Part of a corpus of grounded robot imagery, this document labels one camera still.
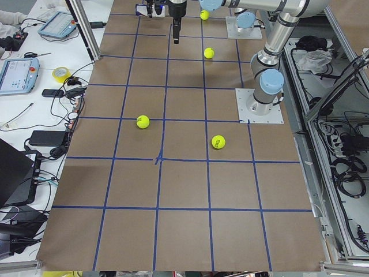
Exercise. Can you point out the black phone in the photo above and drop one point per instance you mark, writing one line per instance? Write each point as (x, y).
(53, 93)

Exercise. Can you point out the metal base plate arm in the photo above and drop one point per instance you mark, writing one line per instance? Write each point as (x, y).
(251, 111)
(235, 32)

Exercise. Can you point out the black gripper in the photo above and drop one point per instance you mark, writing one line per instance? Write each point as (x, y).
(149, 8)
(176, 8)

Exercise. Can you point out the black laptop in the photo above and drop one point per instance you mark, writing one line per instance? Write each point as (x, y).
(19, 172)

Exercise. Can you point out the tennis ball near can side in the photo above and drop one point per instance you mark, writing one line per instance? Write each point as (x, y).
(142, 121)

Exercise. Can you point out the tennis ball near arm bases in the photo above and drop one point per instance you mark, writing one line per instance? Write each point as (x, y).
(209, 53)

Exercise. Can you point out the yellow tape roll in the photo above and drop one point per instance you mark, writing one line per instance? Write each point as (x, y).
(61, 74)

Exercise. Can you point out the tennis ball centre table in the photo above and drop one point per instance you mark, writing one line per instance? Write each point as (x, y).
(218, 142)

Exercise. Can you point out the brown paper table cover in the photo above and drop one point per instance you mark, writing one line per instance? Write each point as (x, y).
(162, 198)

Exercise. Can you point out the blue teach pendant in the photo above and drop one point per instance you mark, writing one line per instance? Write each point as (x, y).
(59, 26)
(18, 76)

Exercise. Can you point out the tennis ball far corner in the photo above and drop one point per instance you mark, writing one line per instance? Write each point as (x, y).
(204, 15)

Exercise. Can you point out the aluminium frame post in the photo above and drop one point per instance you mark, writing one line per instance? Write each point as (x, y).
(78, 13)

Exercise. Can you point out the black power adapter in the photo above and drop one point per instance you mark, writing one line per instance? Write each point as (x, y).
(47, 138)

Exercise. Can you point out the white blue tennis ball can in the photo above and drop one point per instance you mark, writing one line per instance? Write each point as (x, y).
(140, 10)

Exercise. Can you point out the black handled scissors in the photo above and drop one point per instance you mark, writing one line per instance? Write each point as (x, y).
(34, 55)

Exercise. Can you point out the blue teach pendant near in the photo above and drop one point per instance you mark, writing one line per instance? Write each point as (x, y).
(18, 76)

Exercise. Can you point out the blue teach pendant far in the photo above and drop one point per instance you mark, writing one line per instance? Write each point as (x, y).
(59, 26)

